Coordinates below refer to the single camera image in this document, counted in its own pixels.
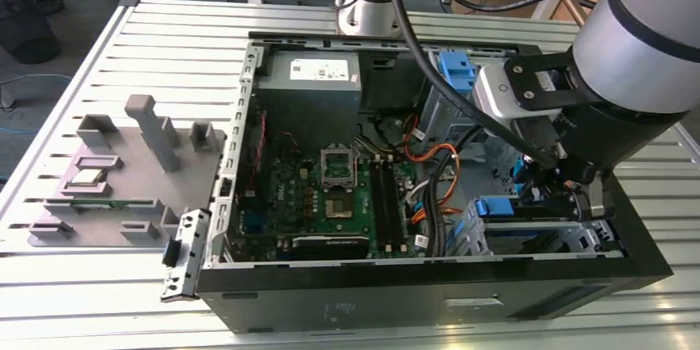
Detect blue data wire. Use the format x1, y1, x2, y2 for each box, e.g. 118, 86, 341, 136
510, 157, 536, 198

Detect silver optical drive cage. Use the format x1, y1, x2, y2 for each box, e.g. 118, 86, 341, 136
418, 49, 526, 150

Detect blue plastic drive latch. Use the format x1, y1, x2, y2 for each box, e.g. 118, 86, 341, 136
438, 50, 476, 96

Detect black RAM slot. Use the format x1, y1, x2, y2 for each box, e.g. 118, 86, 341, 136
385, 153, 410, 253
370, 153, 393, 253

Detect metal socket cover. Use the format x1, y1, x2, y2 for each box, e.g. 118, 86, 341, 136
318, 143, 361, 193

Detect CPU socket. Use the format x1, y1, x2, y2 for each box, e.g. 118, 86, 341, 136
324, 195, 356, 220

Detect grey power supply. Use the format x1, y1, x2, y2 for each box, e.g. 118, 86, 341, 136
253, 49, 365, 150

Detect black PC case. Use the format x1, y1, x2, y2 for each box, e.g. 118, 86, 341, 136
193, 30, 673, 334

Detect black graphics card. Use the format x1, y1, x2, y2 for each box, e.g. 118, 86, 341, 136
276, 234, 372, 261

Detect green motherboard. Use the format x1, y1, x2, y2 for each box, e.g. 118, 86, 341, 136
226, 143, 422, 263

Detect blue expansion slot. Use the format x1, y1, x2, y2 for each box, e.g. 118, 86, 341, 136
244, 210, 265, 236

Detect grey parts rack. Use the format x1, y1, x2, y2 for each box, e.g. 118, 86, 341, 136
24, 93, 228, 249

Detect green RAM stick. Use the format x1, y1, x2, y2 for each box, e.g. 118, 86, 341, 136
68, 198, 132, 210

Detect silver CPU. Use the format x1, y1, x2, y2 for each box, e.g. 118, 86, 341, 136
68, 167, 106, 187

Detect black mesh waste bin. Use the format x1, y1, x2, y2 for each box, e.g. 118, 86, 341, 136
0, 0, 65, 66

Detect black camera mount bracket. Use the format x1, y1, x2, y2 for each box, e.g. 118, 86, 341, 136
502, 52, 597, 111

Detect silver white wrist camera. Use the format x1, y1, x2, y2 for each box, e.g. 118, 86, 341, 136
472, 66, 548, 121

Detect orange yellow power wires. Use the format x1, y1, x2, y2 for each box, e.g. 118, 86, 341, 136
402, 143, 465, 220

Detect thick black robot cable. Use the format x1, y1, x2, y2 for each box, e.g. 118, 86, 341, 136
390, 0, 564, 169

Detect black cable bundle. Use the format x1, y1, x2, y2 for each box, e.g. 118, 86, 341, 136
425, 126, 493, 257

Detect thin red wire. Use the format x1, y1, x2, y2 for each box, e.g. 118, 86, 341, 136
242, 111, 269, 199

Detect silver expansion slot bracket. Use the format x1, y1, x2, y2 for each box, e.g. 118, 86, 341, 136
160, 207, 213, 302

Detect blue floor cable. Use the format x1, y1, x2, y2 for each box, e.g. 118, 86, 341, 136
0, 73, 73, 136

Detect white metal post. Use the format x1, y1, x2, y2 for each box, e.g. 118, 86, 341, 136
0, 77, 16, 110

